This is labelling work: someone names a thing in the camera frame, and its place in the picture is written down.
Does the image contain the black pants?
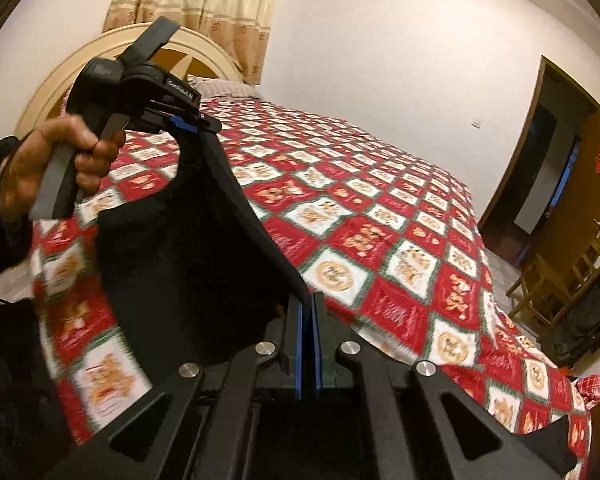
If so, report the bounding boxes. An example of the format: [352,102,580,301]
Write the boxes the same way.
[95,129,310,384]

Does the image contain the person's left hand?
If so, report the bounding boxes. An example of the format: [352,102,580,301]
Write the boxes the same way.
[0,115,125,223]

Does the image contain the striped pillow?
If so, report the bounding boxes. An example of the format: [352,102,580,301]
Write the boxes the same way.
[186,74,261,100]

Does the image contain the cream wooden headboard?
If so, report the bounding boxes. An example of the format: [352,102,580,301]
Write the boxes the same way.
[15,24,244,139]

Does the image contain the red patchwork bedspread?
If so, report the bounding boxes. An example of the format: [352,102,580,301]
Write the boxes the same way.
[31,98,592,479]

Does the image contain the red gift bag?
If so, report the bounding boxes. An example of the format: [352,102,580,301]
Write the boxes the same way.
[576,374,600,410]

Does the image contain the wooden chair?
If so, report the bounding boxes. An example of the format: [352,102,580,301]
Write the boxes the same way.
[506,242,600,342]

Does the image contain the black luggage bag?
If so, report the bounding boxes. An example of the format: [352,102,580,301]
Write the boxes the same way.
[541,276,600,367]

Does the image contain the brown wooden door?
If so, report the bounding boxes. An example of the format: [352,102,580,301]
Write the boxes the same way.
[520,110,600,273]

